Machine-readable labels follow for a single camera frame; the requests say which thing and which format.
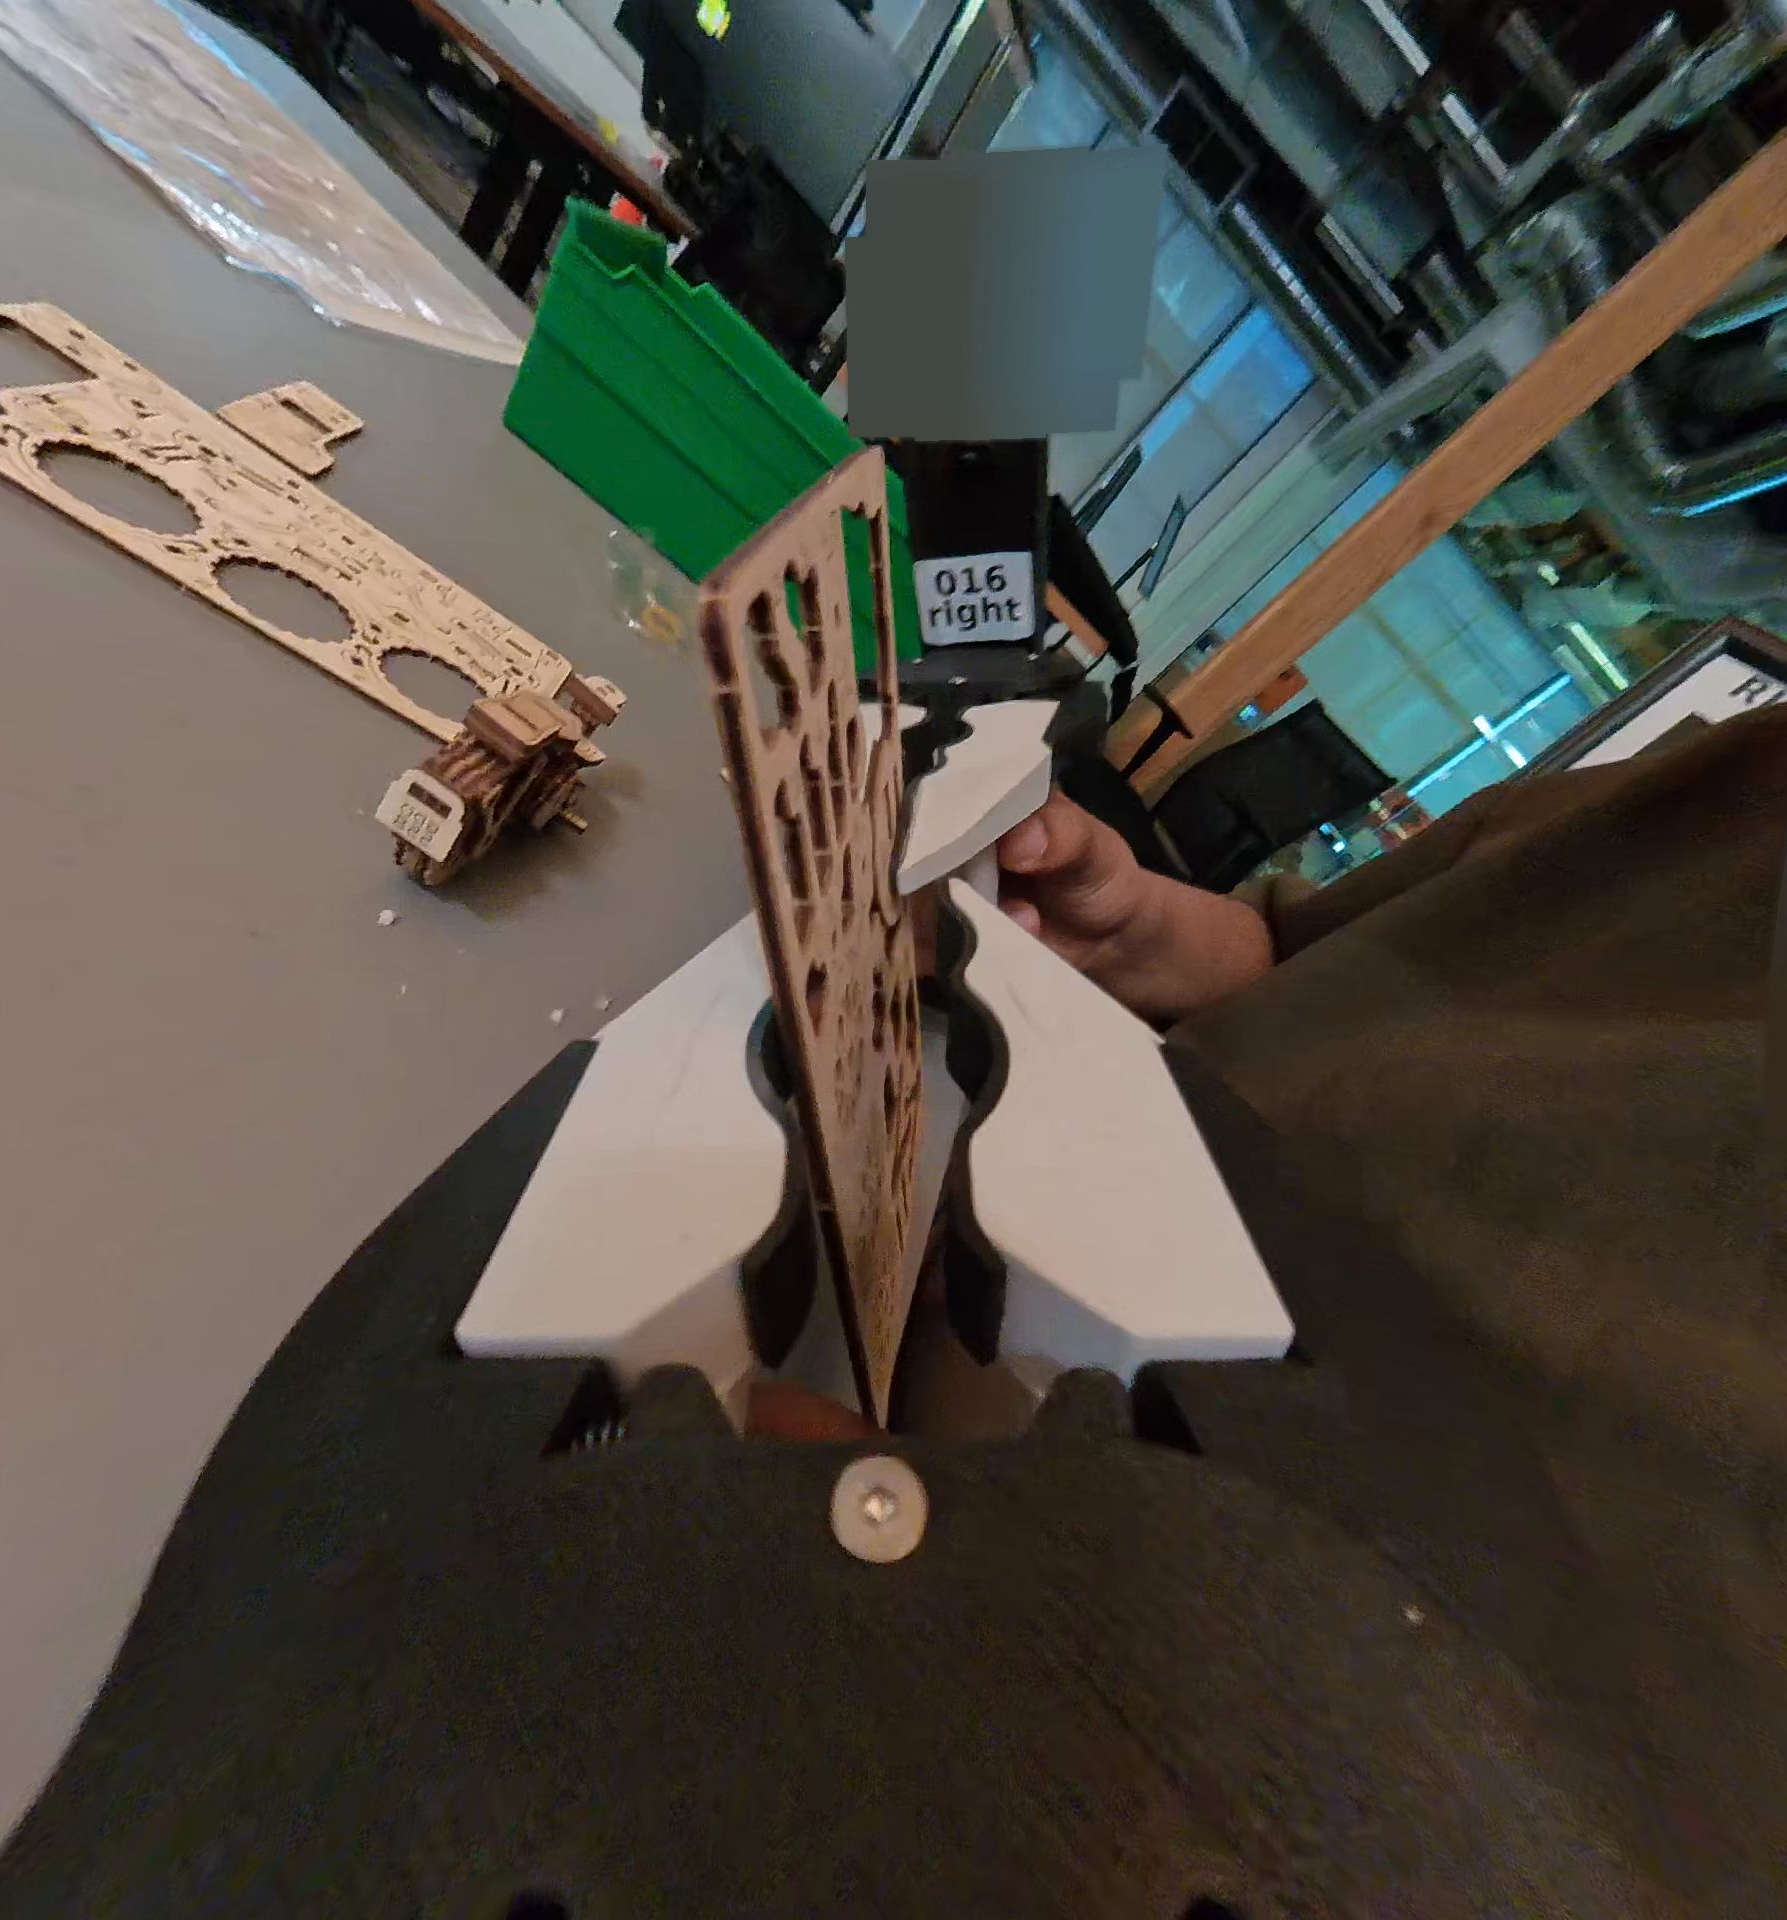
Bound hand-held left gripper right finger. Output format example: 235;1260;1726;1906
921;874;1293;1397

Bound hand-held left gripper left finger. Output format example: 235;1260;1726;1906
457;910;834;1389

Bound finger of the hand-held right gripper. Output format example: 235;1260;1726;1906
892;694;1059;918

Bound wooden puzzle sheet with gears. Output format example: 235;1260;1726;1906
695;439;937;1430

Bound wooden puzzle model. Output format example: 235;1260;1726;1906
378;694;610;889

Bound person's right hand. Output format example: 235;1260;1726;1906
994;791;1278;1026

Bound black office chair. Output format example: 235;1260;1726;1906
1178;701;1400;888

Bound clear bag of rubber bands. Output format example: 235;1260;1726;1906
602;524;690;643

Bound green plastic bin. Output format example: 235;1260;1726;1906
502;195;930;661

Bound wood-topped table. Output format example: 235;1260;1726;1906
415;0;688;303

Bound wooden beam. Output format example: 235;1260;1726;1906
1100;71;1787;803

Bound small wooden puzzle sheet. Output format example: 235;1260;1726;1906
213;383;369;476

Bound white framed sign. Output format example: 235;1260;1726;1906
1562;619;1787;777

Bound wooden sheet with round holes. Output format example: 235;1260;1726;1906
0;300;630;745

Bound clear plastic film sheet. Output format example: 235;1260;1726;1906
0;0;528;366

